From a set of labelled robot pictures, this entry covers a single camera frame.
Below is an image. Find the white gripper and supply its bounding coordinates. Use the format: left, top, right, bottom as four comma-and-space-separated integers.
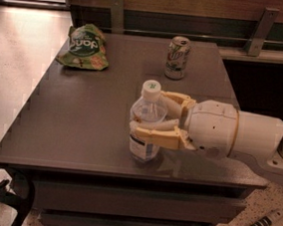
130, 92, 238, 159

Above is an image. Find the clear blue plastic bottle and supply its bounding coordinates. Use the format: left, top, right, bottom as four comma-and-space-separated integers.
129, 80, 167, 162

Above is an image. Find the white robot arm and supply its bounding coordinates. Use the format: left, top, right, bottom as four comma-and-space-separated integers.
131, 92, 283, 185

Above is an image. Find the green rice chip bag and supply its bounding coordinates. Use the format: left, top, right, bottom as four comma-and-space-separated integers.
56, 24, 109, 71

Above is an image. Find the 7up soda can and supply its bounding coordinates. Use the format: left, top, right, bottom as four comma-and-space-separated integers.
164, 36, 190, 80

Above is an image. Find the right metal wall bracket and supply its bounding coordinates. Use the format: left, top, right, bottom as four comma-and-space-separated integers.
244, 7, 279, 57

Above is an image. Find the metal wall bracket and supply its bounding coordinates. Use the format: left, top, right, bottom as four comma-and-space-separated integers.
110, 0, 125, 34
244, 7, 279, 57

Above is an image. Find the left metal wall bracket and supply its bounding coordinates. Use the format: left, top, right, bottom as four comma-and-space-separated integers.
110, 0, 125, 34

